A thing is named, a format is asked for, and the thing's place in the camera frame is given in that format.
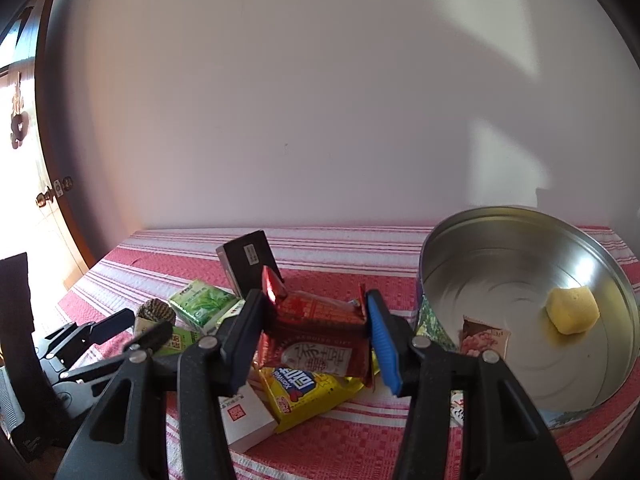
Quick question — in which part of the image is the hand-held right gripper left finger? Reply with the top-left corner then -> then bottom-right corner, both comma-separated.
54,289 -> 275,480

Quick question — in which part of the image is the shiny red foil packet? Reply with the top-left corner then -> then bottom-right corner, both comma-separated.
261,266 -> 288,307

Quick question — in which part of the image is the round metal tin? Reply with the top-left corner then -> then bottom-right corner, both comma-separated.
416,206 -> 640,431

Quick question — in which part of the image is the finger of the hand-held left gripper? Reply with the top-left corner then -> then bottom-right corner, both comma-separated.
42,309 -> 137,361
65,321 -> 173,386

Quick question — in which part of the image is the dark wooden door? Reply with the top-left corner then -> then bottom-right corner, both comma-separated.
0,0 -> 101,273

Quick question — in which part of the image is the small white box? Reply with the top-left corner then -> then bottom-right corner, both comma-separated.
217,384 -> 278,453

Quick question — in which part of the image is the red snack bag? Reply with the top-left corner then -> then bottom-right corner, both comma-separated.
257,290 -> 376,391

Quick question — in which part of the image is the black box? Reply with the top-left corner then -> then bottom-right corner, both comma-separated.
216,230 -> 283,301

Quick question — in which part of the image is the dark cloth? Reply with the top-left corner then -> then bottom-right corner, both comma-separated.
0,254 -> 53,463

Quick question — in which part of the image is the brass door handle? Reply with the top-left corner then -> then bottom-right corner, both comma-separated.
35,176 -> 73,208

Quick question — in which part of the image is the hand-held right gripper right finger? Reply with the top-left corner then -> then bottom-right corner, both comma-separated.
366,289 -> 573,480

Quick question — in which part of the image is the yellow snack packet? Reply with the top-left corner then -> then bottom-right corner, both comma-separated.
257,365 -> 366,435

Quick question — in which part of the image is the small brown woven ball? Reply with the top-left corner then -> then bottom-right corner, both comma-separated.
136,298 -> 176,331

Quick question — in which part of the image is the yellow wrapped candy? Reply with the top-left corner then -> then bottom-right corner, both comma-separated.
545,286 -> 601,336

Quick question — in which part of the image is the red white striped cloth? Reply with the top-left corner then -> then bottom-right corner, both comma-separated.
55,227 -> 640,480

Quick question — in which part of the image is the hanging door ornament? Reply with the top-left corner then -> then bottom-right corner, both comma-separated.
9,72 -> 28,150

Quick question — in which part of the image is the small pink packet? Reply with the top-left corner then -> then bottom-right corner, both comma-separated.
460,316 -> 512,360

